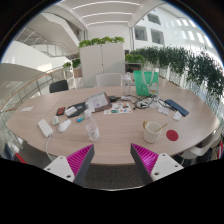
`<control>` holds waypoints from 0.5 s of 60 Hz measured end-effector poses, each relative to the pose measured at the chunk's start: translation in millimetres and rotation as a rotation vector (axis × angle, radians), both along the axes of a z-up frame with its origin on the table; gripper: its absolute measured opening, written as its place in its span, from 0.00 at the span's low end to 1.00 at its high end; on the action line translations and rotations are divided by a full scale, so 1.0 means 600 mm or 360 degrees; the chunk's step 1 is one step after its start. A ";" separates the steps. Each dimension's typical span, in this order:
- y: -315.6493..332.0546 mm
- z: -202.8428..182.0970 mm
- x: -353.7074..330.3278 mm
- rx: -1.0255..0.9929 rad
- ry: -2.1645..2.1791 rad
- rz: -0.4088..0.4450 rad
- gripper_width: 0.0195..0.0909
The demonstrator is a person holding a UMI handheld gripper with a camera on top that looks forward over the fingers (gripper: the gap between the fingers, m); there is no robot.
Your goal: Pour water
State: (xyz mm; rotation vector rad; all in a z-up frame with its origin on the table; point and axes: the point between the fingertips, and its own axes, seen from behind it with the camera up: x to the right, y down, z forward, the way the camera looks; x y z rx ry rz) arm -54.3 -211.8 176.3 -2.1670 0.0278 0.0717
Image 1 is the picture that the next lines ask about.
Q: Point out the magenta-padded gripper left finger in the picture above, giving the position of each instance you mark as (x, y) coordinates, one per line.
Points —
(80, 159)

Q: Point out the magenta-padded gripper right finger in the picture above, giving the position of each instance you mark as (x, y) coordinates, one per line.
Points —
(146, 158)

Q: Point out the clear plastic water bottle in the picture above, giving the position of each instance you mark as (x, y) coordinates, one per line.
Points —
(92, 129)

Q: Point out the gold spoon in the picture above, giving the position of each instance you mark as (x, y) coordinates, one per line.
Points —
(161, 127)

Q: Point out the flat round red coaster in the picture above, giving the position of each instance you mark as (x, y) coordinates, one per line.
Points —
(172, 135)

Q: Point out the white computer mouse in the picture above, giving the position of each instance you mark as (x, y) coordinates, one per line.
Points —
(64, 125)

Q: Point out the small blue tube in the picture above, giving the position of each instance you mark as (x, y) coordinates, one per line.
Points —
(80, 119)

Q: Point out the small grey computer mouse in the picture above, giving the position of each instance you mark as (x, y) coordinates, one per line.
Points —
(55, 120)

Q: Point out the white printed card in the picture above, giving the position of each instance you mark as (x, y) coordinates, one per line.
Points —
(71, 111)

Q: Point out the small red and black case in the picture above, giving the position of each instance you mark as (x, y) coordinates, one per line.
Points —
(60, 111)

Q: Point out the clear plastic package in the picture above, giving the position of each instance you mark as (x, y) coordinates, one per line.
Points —
(177, 115)

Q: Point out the colourful sticker sheet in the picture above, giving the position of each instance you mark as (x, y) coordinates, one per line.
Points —
(118, 108)

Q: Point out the white chair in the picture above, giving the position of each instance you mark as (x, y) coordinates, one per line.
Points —
(206, 150)

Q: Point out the black charger block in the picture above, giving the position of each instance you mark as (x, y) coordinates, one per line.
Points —
(113, 98)

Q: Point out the green tote bag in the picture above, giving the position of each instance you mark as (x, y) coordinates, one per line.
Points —
(144, 83)

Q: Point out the tall clear drinking bottle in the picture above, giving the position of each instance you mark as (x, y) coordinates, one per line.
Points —
(126, 85)

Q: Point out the black chair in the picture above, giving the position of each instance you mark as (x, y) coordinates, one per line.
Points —
(58, 86)

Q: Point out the potted green plant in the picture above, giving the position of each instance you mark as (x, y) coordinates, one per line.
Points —
(76, 65)

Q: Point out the white cabinet topped with plants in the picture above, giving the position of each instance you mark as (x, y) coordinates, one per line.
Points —
(101, 61)

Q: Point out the row of green hedge plants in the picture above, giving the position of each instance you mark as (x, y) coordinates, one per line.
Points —
(186, 63)

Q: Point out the ceiling light strips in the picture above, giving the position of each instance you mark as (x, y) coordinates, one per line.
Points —
(106, 14)

